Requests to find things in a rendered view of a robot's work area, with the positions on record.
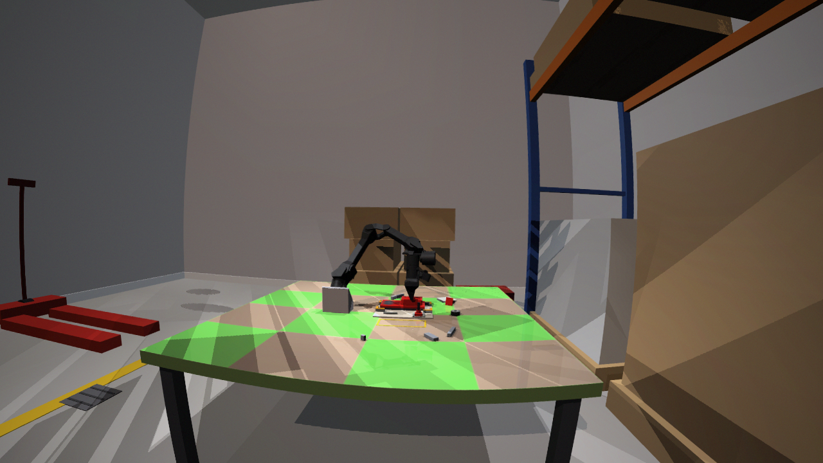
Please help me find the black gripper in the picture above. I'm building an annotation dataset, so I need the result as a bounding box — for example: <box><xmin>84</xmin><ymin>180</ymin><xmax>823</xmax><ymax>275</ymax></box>
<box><xmin>404</xmin><ymin>265</ymin><xmax>419</xmax><ymax>300</ymax></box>

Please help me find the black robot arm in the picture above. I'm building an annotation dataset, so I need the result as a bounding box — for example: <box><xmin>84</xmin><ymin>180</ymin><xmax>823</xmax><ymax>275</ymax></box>
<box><xmin>330</xmin><ymin>223</ymin><xmax>436</xmax><ymax>288</ymax></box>

